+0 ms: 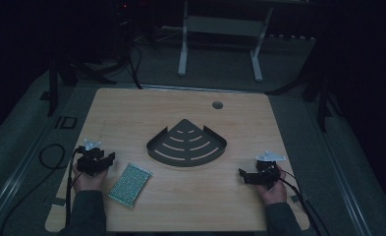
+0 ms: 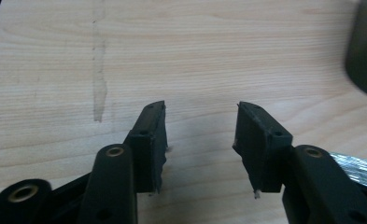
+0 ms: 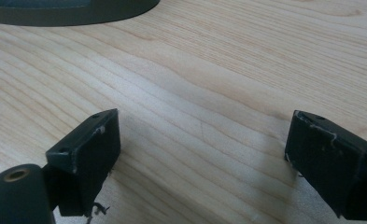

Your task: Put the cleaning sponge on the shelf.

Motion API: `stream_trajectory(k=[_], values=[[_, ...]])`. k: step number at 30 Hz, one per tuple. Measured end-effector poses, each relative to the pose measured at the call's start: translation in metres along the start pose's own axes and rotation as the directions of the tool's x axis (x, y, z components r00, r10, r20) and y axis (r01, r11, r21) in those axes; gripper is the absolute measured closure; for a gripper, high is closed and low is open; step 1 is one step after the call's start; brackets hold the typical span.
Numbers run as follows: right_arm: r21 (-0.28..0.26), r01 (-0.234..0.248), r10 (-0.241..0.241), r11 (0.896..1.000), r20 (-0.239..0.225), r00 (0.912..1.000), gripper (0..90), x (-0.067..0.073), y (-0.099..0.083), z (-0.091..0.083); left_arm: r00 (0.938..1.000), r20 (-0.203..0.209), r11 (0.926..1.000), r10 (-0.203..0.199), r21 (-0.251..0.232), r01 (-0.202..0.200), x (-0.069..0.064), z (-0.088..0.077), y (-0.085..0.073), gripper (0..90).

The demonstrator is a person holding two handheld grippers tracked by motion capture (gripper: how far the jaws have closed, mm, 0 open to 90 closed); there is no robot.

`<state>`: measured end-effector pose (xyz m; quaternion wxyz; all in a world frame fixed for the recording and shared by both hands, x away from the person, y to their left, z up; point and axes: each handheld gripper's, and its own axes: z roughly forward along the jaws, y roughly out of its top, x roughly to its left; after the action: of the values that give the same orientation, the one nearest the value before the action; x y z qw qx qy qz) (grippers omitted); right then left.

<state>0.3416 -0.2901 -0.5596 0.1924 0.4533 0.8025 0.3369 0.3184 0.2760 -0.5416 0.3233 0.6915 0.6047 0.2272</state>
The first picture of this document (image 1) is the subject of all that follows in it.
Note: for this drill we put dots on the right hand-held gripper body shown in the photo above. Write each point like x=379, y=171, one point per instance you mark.
x=267, y=170

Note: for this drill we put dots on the person's right hand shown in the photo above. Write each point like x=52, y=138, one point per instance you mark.
x=275, y=193

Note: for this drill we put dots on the grey table grommet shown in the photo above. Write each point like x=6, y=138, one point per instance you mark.
x=217, y=105

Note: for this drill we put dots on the grey tape strip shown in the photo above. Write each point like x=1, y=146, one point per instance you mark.
x=58, y=201
x=295, y=198

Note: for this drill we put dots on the green perforated board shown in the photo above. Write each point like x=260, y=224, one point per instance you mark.
x=130, y=185

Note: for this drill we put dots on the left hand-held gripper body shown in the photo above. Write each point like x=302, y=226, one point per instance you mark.
x=89, y=160

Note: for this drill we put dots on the black stand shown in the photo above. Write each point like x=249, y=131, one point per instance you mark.
x=66, y=75
x=321, y=98

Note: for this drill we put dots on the white table frame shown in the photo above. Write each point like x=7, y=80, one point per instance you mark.
x=223, y=29

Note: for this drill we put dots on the person's left hand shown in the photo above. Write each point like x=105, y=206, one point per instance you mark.
x=89, y=182

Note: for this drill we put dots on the black corner shelf tray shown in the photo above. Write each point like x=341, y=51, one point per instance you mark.
x=186, y=147

